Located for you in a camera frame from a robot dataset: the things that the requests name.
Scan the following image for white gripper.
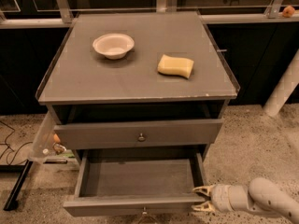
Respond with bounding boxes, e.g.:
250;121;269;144
192;184;249;212

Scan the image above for grey drawer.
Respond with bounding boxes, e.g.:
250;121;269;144
54;119;223;149
64;147;206;217

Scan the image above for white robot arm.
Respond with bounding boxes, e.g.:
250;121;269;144
192;177;299;224

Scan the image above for grey top drawer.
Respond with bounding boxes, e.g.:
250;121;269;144
54;119;223;149

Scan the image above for grey drawer cabinet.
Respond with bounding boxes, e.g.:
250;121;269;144
36;10;241;161

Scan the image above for yellow sponge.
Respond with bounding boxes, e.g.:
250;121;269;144
157;54;194;78

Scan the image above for white diagonal pole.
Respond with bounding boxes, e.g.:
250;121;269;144
263;50;299;117

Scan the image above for orange fruit in bin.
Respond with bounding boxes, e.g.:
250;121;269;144
53;133;61;143

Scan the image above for clear plastic side bin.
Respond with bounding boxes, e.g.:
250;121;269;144
28;110;76;164

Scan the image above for white paper bowl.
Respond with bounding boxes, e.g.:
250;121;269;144
93;34;135;60

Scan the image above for black metal floor bar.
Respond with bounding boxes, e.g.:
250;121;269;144
0;160;33;211

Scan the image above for metal railing frame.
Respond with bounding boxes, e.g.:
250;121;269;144
0;0;299;29

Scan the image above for orange fruit on rail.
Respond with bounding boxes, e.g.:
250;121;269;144
282;6;295;18

